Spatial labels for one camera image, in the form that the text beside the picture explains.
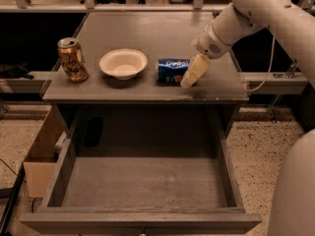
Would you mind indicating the black cloth on rail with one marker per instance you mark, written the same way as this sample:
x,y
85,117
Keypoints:
x,y
15,71

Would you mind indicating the gold beverage can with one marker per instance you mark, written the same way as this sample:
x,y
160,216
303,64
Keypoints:
x,y
72,59

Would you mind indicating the cardboard box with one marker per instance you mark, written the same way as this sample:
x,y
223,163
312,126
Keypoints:
x,y
41,159

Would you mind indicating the blue pepsi can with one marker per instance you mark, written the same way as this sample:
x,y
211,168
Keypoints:
x,y
171,70

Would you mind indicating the white paper bowl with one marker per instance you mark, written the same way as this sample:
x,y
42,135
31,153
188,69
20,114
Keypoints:
x,y
123,64

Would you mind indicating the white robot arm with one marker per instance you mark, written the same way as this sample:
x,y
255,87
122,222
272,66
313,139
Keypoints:
x,y
293,206

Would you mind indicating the open grey top drawer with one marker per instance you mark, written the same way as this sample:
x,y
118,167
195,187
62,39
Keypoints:
x,y
143,171

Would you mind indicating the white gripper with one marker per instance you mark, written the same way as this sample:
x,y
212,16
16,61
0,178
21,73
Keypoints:
x,y
210,44

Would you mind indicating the grey cabinet with top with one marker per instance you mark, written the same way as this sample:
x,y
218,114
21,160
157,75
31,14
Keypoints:
x,y
142,104

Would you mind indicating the metal frame rail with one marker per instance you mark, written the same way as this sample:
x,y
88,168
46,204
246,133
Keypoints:
x,y
27,21

